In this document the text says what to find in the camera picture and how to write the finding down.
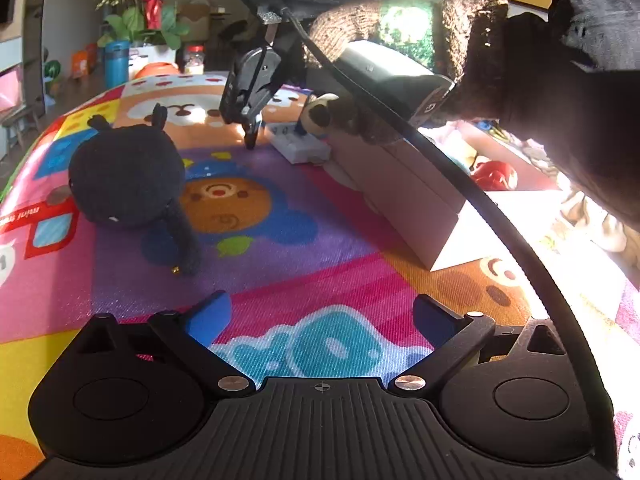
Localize white power strip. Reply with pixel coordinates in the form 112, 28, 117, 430
264, 122, 331, 165

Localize black cable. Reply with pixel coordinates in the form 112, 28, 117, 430
278, 5, 618, 461

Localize white cardboard box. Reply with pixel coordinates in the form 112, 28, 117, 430
328, 122, 563, 271

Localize purple orchid flower pot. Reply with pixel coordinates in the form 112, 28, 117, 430
96, 0, 189, 50

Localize black plush toy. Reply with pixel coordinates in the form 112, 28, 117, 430
68, 104, 202, 275

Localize clear jar with red lid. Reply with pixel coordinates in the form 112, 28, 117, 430
183, 44, 205, 75

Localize colourful cartoon play mat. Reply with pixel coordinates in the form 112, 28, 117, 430
1, 73, 639, 479

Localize blue cup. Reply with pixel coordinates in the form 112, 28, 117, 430
104, 40, 130, 89

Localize orange bowl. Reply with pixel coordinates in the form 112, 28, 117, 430
134, 62, 180, 80

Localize red-dressed doll figure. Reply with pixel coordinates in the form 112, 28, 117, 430
471, 160, 518, 192

